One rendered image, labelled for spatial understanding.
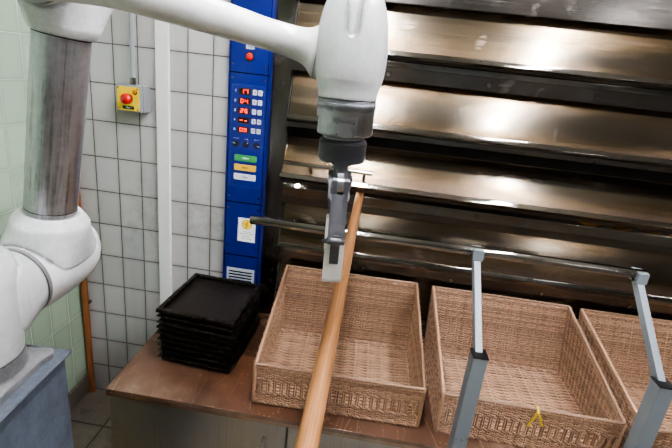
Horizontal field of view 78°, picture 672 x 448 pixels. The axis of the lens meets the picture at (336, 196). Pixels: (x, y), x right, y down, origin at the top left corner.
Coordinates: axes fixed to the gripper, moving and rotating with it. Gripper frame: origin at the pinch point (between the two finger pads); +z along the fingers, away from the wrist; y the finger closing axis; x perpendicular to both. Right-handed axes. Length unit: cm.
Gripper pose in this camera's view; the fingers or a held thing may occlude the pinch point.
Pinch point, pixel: (332, 254)
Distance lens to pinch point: 71.2
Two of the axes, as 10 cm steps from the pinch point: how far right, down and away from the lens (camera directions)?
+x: 10.0, 0.8, 0.3
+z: -0.9, 9.5, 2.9
